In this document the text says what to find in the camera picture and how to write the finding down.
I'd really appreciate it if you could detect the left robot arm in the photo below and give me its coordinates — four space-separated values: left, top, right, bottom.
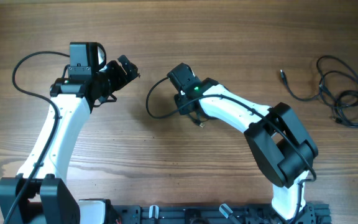
0 42 140 223

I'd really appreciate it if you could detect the black cable gold usb plug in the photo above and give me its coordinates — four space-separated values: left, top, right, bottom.
188 112 209 128

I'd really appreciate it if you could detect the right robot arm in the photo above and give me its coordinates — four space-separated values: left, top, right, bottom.
167 63 318 223

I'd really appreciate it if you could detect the left camera black cable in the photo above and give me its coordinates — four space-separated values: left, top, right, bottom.
3 51 71 224

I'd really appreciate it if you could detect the black cable bundle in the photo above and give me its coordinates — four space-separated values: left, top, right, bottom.
279 55 358 108

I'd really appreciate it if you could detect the thin black usb cable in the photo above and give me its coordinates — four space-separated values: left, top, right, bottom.
329 89 358 128

